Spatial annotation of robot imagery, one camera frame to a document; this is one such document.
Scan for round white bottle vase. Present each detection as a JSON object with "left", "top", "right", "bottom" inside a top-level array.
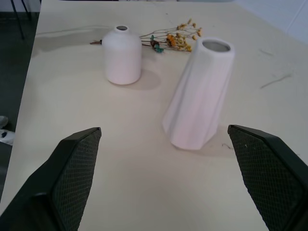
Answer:
[{"left": 102, "top": 25, "right": 142, "bottom": 85}]

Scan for black chair leg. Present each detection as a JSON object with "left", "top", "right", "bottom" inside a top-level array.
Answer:
[{"left": 13, "top": 0, "right": 32, "bottom": 40}]

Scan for dried yellow flower bunch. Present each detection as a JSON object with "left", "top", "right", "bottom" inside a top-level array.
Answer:
[{"left": 90, "top": 18, "right": 203, "bottom": 54}]

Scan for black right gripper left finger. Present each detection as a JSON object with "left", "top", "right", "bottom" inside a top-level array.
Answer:
[{"left": 0, "top": 127, "right": 102, "bottom": 231}]

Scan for tall white ribbed vase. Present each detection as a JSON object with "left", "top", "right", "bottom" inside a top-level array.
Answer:
[{"left": 162, "top": 37, "right": 235, "bottom": 151}]

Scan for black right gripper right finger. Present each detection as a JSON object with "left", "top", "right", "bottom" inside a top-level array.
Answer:
[{"left": 227, "top": 124, "right": 308, "bottom": 231}]

